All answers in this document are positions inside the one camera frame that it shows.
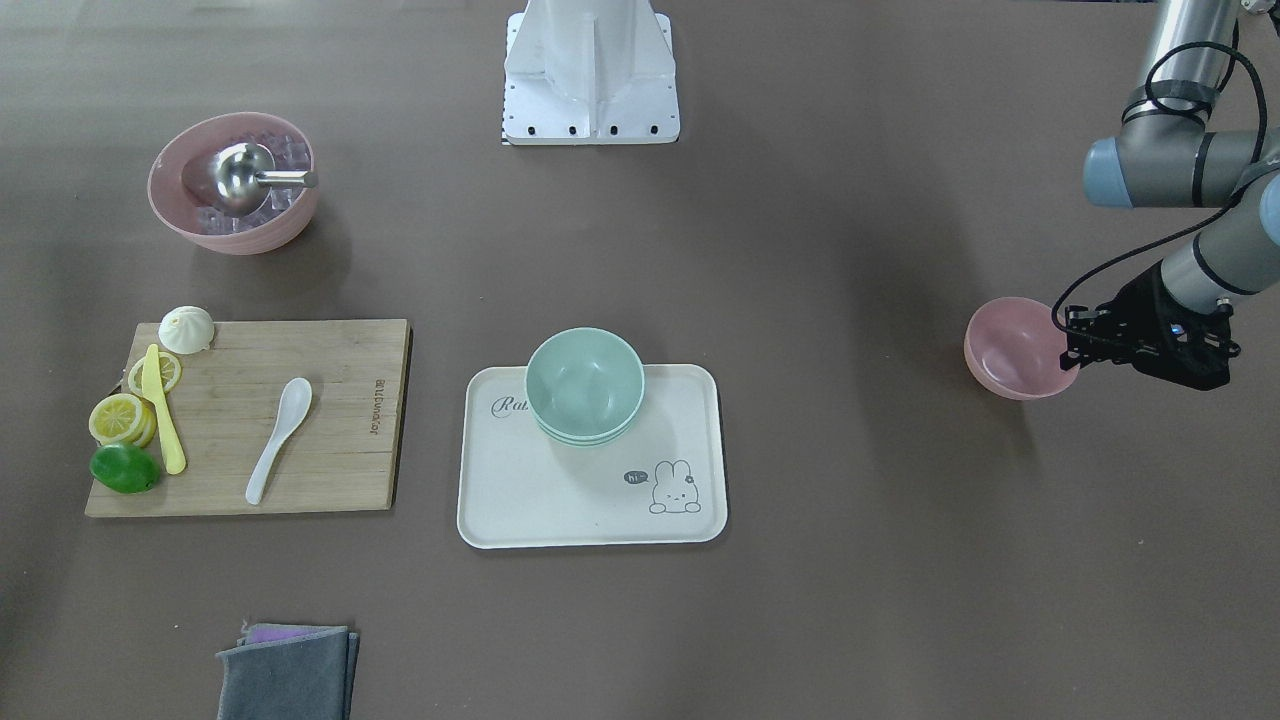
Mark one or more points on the white ceramic spoon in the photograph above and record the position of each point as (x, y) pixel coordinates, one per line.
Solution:
(293, 407)

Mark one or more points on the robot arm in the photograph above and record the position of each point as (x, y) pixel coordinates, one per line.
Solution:
(1196, 134)

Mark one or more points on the green lime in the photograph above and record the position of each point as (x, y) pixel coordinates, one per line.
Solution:
(125, 468)

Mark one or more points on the small pink bowl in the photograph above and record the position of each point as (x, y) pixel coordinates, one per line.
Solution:
(1012, 348)

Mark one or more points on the metal ice scoop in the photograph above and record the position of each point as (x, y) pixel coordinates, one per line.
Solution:
(237, 180)

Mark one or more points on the mint green bowl stack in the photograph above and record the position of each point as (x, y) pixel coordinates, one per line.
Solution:
(585, 386)

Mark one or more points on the cream rabbit tray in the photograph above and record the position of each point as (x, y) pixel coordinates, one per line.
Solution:
(662, 481)

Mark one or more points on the white steamed bun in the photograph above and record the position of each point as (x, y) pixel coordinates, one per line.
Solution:
(186, 330)

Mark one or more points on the bamboo cutting board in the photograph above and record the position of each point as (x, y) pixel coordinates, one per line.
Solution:
(342, 458)

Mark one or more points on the yellow plastic knife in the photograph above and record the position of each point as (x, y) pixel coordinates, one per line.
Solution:
(152, 386)

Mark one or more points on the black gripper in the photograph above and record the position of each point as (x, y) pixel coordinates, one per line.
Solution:
(1141, 307)

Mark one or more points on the large pink bowl with ice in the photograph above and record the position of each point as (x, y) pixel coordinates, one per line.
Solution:
(284, 213)

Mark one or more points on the lower lemon slice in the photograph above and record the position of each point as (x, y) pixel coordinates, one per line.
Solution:
(170, 373)

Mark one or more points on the upper lemon slice stack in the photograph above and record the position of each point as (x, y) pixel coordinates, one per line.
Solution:
(123, 418)

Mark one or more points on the grey folded cloth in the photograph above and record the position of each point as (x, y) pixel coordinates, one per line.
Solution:
(289, 671)

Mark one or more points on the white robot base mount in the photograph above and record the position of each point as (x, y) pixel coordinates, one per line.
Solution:
(581, 73)

